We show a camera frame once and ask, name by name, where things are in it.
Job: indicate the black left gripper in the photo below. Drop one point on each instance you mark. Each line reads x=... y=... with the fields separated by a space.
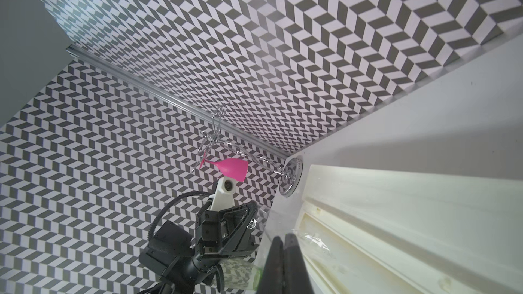
x=226 y=233

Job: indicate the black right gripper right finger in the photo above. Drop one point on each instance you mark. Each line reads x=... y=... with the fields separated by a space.
x=295 y=276

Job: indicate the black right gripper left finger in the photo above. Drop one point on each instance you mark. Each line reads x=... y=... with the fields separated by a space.
x=272 y=278

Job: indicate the cream plastic wrap dispenser box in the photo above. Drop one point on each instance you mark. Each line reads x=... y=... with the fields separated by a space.
x=378 y=231

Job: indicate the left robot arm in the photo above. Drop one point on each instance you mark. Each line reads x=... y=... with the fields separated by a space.
x=183 y=261

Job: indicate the green transparent cup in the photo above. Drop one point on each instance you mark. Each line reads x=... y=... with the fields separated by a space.
x=240 y=274

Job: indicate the pink plastic wine glass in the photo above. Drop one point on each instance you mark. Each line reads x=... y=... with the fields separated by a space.
x=231 y=167

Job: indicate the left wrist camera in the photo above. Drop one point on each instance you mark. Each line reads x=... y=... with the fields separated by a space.
x=223 y=199

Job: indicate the left aluminium corner post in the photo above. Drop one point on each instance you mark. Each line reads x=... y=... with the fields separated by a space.
x=164 y=95

